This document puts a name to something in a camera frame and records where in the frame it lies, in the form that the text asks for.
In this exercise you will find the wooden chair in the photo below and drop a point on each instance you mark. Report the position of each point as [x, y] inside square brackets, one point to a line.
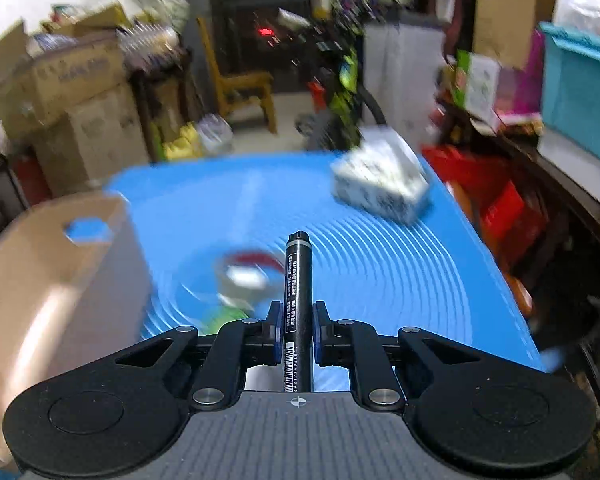
[233, 92]

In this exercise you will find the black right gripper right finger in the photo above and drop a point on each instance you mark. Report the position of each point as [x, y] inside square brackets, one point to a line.
[357, 347]

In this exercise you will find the top open cardboard box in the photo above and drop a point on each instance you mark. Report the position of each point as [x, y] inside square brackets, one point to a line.
[44, 74]

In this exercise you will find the teal plastic bin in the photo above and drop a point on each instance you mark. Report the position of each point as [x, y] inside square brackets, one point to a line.
[571, 85]

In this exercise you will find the beige plastic storage bin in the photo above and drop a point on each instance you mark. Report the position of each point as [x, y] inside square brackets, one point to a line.
[74, 285]

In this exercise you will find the white tissue pack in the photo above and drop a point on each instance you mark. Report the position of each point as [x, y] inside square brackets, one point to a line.
[382, 176]

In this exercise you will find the blue silicone mat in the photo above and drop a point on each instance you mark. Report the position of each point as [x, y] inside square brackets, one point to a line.
[432, 280]

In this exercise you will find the black marker pen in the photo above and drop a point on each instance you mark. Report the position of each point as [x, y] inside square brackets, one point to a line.
[298, 314]

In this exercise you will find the green white carton box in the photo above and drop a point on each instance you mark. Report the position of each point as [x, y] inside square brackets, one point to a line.
[475, 85]

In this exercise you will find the clear plastic bag on floor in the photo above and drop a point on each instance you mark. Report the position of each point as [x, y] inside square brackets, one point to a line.
[216, 135]

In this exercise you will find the stacked lower cardboard box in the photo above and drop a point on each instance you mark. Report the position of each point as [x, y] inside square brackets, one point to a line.
[92, 142]

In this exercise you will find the white appliance cabinet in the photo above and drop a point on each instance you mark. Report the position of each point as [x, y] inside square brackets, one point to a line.
[401, 66]

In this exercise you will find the yellow oil jug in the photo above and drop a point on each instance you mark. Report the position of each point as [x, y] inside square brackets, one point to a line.
[187, 145]

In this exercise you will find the green children's bicycle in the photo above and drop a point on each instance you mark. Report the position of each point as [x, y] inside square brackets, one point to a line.
[331, 69]

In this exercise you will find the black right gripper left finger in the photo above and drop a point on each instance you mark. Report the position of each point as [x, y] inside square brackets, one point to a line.
[225, 357]

